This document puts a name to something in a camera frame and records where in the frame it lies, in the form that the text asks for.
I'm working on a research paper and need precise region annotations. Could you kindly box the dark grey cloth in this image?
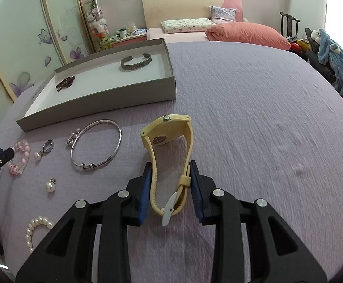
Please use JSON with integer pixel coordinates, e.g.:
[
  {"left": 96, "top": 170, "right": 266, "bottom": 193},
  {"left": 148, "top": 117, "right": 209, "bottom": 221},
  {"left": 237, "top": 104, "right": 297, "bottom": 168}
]
[{"left": 304, "top": 28, "right": 337, "bottom": 84}]

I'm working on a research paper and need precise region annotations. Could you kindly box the patterned white pillow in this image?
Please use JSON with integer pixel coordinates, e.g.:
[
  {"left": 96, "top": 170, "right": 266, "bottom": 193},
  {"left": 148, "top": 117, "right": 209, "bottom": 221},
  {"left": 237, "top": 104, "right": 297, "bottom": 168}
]
[{"left": 161, "top": 18, "right": 216, "bottom": 34}]

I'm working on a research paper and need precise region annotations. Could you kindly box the clear tube of plush toys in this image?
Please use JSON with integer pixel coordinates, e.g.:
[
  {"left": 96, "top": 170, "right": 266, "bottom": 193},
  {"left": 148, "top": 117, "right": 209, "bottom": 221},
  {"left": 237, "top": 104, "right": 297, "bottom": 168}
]
[{"left": 83, "top": 0, "right": 110, "bottom": 50}]

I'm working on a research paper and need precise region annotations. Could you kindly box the folded coral quilt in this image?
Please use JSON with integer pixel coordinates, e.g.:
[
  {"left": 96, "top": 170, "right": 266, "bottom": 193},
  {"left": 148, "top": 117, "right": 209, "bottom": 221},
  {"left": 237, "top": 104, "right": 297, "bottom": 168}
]
[{"left": 205, "top": 21, "right": 293, "bottom": 50}]

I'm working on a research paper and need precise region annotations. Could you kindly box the dark wooden chair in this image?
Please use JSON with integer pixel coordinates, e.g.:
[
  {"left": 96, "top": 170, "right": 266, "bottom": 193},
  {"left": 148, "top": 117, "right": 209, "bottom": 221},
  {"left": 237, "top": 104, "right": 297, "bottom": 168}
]
[{"left": 279, "top": 11, "right": 300, "bottom": 37}]

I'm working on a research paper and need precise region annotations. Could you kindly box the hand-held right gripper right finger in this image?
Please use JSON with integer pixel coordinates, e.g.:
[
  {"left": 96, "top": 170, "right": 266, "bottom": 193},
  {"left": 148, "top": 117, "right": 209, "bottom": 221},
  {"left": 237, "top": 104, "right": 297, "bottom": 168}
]
[{"left": 189, "top": 161, "right": 328, "bottom": 283}]

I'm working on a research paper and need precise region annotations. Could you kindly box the pink and white nightstand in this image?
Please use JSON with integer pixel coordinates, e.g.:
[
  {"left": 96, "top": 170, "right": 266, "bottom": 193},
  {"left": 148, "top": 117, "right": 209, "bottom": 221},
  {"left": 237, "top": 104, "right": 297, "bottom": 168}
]
[{"left": 112, "top": 32, "right": 148, "bottom": 48}]

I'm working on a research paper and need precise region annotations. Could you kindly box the white pearl bracelet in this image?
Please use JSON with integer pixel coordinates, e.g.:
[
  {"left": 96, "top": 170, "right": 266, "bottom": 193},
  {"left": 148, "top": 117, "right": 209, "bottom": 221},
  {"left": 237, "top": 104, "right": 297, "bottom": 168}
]
[{"left": 25, "top": 216, "right": 55, "bottom": 254}]

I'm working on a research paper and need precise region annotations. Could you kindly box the pearl and bead charm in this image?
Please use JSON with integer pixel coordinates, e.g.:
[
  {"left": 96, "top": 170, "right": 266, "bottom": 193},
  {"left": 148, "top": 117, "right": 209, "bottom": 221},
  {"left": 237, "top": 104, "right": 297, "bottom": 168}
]
[{"left": 67, "top": 128, "right": 82, "bottom": 147}]

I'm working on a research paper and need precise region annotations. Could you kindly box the blue plush robe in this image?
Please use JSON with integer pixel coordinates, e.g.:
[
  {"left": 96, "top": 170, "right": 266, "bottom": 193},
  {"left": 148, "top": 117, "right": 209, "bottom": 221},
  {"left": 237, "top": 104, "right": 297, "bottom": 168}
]
[{"left": 316, "top": 29, "right": 343, "bottom": 96}]

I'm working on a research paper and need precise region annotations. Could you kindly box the cream and pink headboard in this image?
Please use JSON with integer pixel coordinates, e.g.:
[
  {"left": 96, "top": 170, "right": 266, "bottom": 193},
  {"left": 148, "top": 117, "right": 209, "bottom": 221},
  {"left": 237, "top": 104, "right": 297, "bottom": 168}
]
[{"left": 141, "top": 0, "right": 244, "bottom": 31}]

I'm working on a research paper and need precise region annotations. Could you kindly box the yellow wrist watch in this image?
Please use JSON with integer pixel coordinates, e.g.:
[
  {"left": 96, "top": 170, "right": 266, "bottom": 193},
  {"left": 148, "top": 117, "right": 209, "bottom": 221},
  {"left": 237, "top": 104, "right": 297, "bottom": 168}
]
[{"left": 140, "top": 114, "right": 193, "bottom": 227}]

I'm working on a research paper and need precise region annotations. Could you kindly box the pink bead bracelet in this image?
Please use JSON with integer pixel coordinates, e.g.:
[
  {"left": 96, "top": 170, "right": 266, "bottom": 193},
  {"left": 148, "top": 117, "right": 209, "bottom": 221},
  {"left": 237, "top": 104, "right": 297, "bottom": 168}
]
[{"left": 8, "top": 138, "right": 32, "bottom": 177}]

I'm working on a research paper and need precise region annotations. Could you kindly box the bed with pink sheet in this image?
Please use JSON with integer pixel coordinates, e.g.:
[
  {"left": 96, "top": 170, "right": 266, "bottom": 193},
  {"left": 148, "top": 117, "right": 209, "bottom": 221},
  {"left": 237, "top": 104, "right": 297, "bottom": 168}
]
[{"left": 146, "top": 26, "right": 278, "bottom": 45}]

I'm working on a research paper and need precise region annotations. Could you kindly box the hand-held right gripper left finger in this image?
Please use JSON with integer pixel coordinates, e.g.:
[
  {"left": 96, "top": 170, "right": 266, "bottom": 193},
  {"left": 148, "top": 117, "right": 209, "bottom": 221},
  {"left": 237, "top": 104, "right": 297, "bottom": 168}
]
[{"left": 15, "top": 162, "right": 154, "bottom": 283}]

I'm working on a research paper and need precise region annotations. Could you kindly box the small lilac printed pillow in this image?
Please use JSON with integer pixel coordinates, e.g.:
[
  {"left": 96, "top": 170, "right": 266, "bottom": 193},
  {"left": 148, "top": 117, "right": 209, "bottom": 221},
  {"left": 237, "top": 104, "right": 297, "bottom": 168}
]
[{"left": 208, "top": 5, "right": 237, "bottom": 24}]

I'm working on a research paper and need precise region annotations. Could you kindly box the white jewellery tray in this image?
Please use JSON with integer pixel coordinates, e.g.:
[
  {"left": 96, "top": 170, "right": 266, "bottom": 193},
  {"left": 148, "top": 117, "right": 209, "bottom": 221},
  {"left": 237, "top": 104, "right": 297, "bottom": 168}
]
[{"left": 15, "top": 38, "right": 178, "bottom": 132}]

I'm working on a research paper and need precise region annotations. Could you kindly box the thin silver bangle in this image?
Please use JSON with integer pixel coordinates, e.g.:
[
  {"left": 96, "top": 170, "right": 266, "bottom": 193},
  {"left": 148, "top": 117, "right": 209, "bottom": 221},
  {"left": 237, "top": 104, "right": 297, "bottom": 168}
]
[{"left": 70, "top": 120, "right": 122, "bottom": 171}]

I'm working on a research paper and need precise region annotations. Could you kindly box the dark red bead bracelet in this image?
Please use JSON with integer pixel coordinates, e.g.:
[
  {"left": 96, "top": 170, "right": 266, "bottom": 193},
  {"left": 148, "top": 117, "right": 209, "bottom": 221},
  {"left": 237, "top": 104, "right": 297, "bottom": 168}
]
[{"left": 56, "top": 76, "right": 76, "bottom": 92}]

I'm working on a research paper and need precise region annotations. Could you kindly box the silver cuff bracelet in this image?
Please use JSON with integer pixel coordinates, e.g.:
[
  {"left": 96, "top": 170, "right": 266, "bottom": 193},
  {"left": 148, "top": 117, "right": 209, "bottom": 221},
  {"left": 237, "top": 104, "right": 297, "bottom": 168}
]
[{"left": 120, "top": 53, "right": 152, "bottom": 72}]

